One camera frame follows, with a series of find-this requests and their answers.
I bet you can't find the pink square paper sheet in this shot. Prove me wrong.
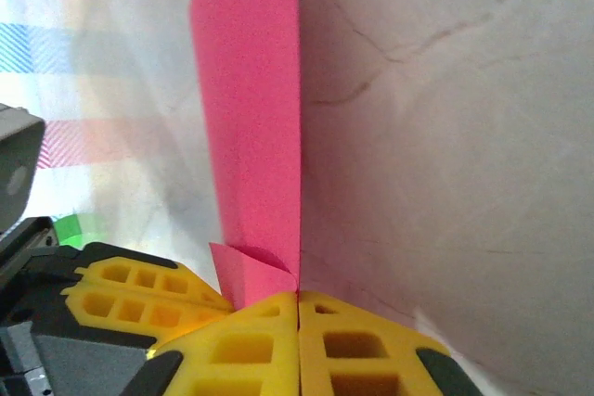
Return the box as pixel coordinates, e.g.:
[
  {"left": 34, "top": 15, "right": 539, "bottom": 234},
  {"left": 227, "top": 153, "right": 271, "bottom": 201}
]
[{"left": 188, "top": 0, "right": 303, "bottom": 312}]

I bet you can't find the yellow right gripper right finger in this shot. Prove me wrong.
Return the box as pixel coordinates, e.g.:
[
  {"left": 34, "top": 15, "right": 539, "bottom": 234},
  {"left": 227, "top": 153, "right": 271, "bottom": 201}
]
[{"left": 296, "top": 289, "right": 479, "bottom": 396}]

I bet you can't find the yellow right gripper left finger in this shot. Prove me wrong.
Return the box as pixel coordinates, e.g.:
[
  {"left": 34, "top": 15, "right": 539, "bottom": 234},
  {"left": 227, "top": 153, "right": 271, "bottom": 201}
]
[{"left": 124, "top": 291, "right": 301, "bottom": 396}]

